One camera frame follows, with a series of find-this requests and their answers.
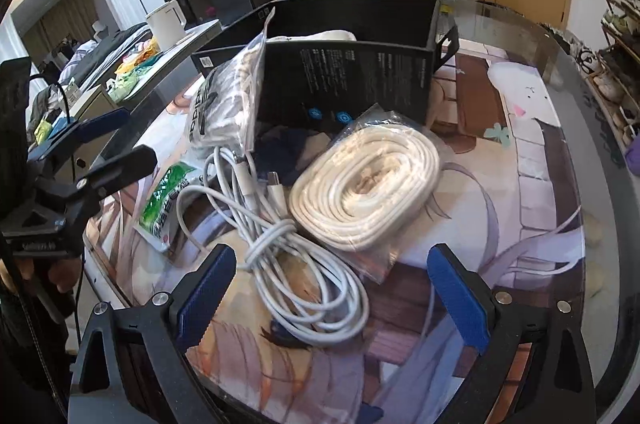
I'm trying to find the rows of shoes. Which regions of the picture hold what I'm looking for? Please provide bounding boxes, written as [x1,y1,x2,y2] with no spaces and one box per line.
[550,0,640,145]

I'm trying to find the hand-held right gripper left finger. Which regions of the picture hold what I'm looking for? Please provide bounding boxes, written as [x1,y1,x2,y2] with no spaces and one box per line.
[67,243,238,424]

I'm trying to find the person's left hand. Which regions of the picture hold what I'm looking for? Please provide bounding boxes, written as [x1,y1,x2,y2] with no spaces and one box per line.
[49,254,85,302]

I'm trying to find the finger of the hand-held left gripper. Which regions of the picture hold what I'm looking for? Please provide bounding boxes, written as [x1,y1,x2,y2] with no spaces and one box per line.
[27,107,132,165]
[37,144,159,217]

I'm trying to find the white electric kettle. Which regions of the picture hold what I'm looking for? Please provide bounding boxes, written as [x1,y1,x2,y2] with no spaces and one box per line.
[146,0,188,50]

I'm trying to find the black cardboard box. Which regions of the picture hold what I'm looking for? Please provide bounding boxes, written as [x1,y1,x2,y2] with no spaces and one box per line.
[190,0,460,130]

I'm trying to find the wooden shoe rack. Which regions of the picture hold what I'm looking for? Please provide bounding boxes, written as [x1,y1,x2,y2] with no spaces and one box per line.
[585,0,640,155]

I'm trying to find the white foam piece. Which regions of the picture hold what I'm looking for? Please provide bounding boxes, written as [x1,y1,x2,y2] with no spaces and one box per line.
[267,30,358,43]

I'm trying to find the green and white packet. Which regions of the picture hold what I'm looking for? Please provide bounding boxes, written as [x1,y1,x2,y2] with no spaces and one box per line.
[139,161,201,254]

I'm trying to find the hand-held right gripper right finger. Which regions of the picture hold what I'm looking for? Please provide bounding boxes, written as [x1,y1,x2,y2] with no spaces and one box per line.
[426,243,598,424]

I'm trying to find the bag of laces black logo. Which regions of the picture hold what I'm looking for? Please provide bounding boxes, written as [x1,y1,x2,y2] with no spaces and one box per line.
[186,22,276,155]

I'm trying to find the pile of snack packets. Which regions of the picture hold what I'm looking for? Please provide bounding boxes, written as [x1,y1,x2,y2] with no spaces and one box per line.
[107,39,162,102]

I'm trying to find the clear bag of white laces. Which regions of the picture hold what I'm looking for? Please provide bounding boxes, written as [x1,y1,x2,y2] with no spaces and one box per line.
[287,102,443,282]

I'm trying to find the white charging cable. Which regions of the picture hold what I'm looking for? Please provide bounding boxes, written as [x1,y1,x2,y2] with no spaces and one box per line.
[177,144,371,345]

